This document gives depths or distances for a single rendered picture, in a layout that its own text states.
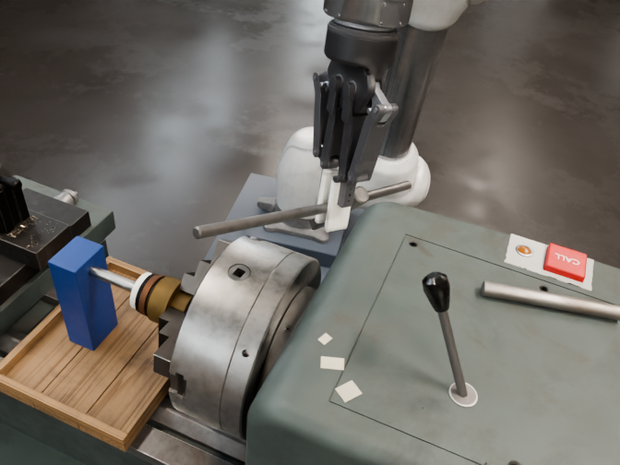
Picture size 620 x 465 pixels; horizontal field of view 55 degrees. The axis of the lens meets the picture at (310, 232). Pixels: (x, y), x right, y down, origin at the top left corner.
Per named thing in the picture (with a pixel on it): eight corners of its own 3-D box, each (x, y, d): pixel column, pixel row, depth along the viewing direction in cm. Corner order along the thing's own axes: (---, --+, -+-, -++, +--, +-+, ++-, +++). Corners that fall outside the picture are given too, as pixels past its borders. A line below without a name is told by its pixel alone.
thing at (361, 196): (317, 215, 81) (365, 184, 72) (323, 230, 81) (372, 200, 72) (304, 219, 80) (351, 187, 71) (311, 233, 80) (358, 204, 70)
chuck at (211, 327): (300, 323, 121) (307, 214, 98) (225, 463, 101) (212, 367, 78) (260, 308, 123) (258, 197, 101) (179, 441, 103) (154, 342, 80)
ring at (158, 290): (205, 275, 103) (160, 257, 105) (176, 311, 97) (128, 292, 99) (206, 310, 109) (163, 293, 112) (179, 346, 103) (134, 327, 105)
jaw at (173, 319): (227, 327, 97) (188, 375, 88) (224, 350, 100) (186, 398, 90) (169, 304, 100) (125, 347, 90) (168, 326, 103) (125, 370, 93)
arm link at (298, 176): (277, 181, 170) (281, 113, 156) (340, 187, 171) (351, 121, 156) (272, 217, 158) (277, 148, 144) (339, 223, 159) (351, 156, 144)
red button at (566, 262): (582, 262, 97) (588, 253, 95) (580, 286, 92) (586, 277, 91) (545, 250, 98) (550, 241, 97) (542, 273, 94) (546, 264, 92)
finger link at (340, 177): (371, 79, 65) (379, 82, 64) (359, 177, 69) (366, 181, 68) (342, 80, 63) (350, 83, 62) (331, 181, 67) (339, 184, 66)
